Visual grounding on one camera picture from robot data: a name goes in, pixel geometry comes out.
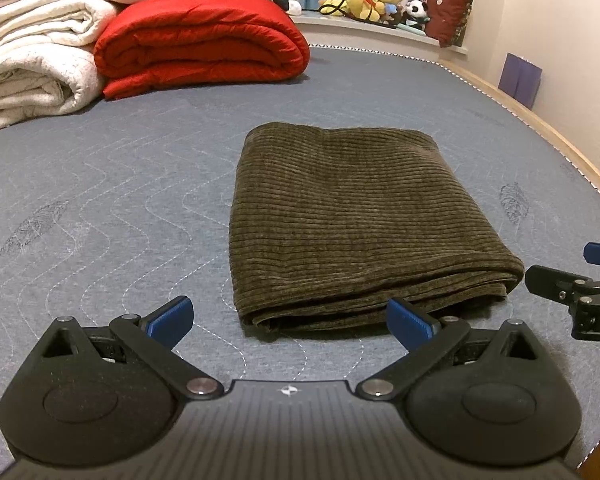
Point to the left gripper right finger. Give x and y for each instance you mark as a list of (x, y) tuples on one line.
[(431, 345)]

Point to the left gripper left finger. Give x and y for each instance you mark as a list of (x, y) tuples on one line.
[(138, 357)]

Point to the brown corduroy pants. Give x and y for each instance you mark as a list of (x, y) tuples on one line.
[(328, 225)]

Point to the folded red quilt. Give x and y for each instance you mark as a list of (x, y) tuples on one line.
[(162, 44)]

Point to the folded white blanket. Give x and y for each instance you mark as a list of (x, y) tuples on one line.
[(47, 65)]

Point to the panda plush toy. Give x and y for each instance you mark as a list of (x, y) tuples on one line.
[(416, 15)]

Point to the yellow plush toy pile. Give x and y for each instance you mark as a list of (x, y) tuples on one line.
[(381, 12)]

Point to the purple wall paper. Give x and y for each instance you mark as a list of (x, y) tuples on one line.
[(520, 80)]

